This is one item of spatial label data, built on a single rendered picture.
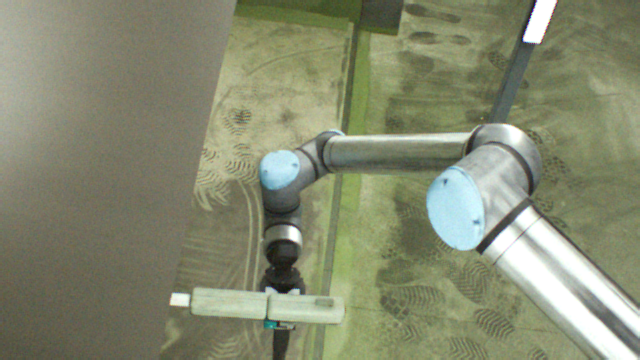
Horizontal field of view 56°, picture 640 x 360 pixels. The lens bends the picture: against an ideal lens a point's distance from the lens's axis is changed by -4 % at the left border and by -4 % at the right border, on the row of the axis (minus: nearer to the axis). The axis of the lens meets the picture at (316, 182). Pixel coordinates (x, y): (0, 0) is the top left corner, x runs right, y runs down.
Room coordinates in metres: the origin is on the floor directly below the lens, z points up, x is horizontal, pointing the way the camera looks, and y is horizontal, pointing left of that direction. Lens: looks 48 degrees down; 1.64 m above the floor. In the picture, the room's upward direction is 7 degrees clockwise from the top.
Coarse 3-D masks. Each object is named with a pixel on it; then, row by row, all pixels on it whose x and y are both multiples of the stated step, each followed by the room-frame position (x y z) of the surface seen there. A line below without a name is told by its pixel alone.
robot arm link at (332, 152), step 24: (312, 144) 1.05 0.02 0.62; (336, 144) 1.01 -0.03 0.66; (360, 144) 0.96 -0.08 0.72; (384, 144) 0.92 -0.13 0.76; (408, 144) 0.88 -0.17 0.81; (432, 144) 0.85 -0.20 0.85; (456, 144) 0.82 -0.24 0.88; (480, 144) 0.76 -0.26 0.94; (528, 144) 0.74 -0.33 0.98; (336, 168) 0.98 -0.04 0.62; (360, 168) 0.93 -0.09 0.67; (384, 168) 0.89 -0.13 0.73; (408, 168) 0.85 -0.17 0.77; (432, 168) 0.82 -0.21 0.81
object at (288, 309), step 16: (208, 288) 0.66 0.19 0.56; (176, 304) 0.63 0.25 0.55; (192, 304) 0.62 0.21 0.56; (208, 304) 0.63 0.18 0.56; (224, 304) 0.63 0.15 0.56; (240, 304) 0.64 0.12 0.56; (256, 304) 0.64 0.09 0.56; (272, 304) 0.65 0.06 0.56; (288, 304) 0.65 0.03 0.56; (304, 304) 0.66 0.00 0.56; (320, 304) 0.66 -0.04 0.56; (336, 304) 0.67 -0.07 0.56; (256, 320) 0.63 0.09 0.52; (288, 320) 0.63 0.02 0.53; (304, 320) 0.63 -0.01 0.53; (320, 320) 0.64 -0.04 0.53; (336, 320) 0.64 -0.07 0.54; (288, 336) 0.64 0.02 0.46
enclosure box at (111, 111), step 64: (0, 0) 0.27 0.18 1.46; (64, 0) 0.28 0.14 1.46; (128, 0) 0.28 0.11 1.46; (192, 0) 0.28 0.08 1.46; (0, 64) 0.27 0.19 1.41; (64, 64) 0.28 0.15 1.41; (128, 64) 0.28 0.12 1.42; (192, 64) 0.28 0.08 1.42; (0, 128) 0.27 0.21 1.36; (64, 128) 0.27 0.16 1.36; (128, 128) 0.28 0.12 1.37; (192, 128) 0.28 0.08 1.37; (0, 192) 0.27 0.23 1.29; (64, 192) 0.27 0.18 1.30; (128, 192) 0.28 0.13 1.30; (192, 192) 0.28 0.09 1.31; (0, 256) 0.27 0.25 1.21; (64, 256) 0.27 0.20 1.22; (128, 256) 0.28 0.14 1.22; (0, 320) 0.27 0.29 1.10; (64, 320) 0.27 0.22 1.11; (128, 320) 0.28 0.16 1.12
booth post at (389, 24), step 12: (372, 0) 2.45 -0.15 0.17; (384, 0) 2.45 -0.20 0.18; (396, 0) 2.45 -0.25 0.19; (372, 12) 2.45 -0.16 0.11; (384, 12) 2.45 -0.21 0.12; (396, 12) 2.45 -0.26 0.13; (360, 24) 2.45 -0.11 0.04; (372, 24) 2.45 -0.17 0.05; (384, 24) 2.45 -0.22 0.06; (396, 24) 2.45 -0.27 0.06
